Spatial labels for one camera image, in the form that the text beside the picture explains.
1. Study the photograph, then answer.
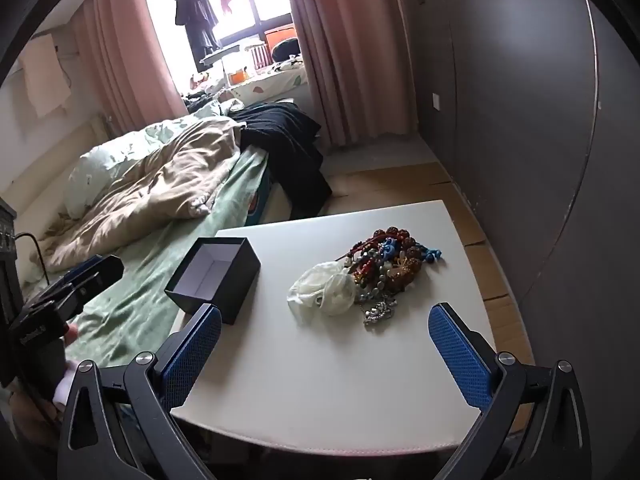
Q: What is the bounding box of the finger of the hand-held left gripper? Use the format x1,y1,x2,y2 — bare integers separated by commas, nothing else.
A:
47,259,103,295
70,255,125,311

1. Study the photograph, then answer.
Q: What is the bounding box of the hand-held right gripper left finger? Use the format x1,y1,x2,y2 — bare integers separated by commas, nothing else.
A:
56,303,223,480

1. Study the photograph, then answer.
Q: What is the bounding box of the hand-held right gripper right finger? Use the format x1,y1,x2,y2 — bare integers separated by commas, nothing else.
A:
427,302,593,480

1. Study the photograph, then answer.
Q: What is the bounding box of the silver rhinestone pendant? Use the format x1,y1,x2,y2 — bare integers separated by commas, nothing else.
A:
356,296,398,327

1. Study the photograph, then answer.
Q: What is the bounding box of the black jewelry box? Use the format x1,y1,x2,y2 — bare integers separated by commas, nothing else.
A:
164,236,262,326

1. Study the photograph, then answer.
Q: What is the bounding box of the pile of beaded jewelry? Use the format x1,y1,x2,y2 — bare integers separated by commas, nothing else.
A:
336,227,446,311

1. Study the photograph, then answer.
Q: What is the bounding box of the green bed sheet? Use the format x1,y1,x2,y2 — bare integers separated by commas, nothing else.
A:
30,145,273,368

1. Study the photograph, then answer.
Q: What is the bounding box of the beige duvet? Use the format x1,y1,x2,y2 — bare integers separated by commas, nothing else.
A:
30,120,248,281

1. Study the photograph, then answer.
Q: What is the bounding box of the light green printed quilt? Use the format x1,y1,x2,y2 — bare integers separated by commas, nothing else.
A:
65,112,236,221

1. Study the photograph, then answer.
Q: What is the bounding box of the white organza pouch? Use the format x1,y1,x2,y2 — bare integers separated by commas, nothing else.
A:
286,261,358,325

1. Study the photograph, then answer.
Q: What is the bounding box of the pink curtain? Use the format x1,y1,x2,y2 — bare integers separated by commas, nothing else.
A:
67,0,188,138
282,0,426,148

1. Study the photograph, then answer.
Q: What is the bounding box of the black clothing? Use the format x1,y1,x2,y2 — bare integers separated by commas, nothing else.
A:
227,102,333,218

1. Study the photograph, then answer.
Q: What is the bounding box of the grey wardrobe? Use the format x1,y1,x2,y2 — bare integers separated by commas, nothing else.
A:
395,0,640,411

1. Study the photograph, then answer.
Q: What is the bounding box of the hanging dark garment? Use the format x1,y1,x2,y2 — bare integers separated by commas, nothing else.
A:
171,0,221,61

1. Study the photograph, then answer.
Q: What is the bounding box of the black cushion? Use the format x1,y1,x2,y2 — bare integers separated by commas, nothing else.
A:
271,37,301,61

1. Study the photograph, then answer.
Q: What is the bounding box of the orange box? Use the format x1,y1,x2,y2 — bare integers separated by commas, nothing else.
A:
265,27,296,48

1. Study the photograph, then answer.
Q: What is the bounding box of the black cable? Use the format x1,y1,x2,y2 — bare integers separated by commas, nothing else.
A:
15,232,51,283

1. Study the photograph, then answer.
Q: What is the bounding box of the beige cloth on wall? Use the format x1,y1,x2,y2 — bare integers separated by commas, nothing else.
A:
19,35,73,120

